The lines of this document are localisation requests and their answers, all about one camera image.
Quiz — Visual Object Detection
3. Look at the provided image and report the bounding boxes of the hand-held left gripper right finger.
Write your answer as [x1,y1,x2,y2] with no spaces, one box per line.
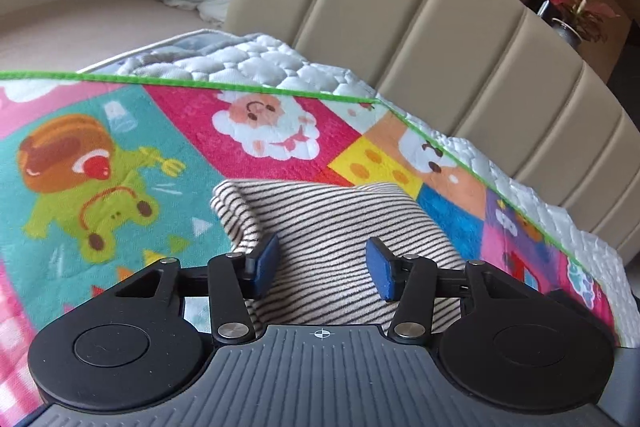
[366,237,546,345]

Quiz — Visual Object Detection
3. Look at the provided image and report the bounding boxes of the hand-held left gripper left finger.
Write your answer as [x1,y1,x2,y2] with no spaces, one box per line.
[92,233,281,348]

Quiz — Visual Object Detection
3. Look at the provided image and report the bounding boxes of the beige striped clothes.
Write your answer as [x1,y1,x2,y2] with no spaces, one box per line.
[210,179,468,330]

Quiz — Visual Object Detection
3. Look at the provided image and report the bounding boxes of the colourful cartoon printed blanket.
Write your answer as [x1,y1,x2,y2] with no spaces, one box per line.
[0,71,618,413]

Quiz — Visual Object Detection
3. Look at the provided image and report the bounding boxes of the white quilted mattress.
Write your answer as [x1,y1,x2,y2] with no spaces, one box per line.
[75,29,636,348]

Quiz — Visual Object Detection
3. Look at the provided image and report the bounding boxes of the beige padded headboard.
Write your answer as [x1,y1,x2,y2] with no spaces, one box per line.
[225,0,640,258]

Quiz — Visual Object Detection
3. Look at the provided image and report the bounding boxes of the beige bay window seat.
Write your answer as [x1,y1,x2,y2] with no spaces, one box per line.
[0,0,231,75]

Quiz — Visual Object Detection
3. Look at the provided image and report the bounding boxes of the red-leaf plant in dark pot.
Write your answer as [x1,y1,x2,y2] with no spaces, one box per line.
[530,0,621,50]

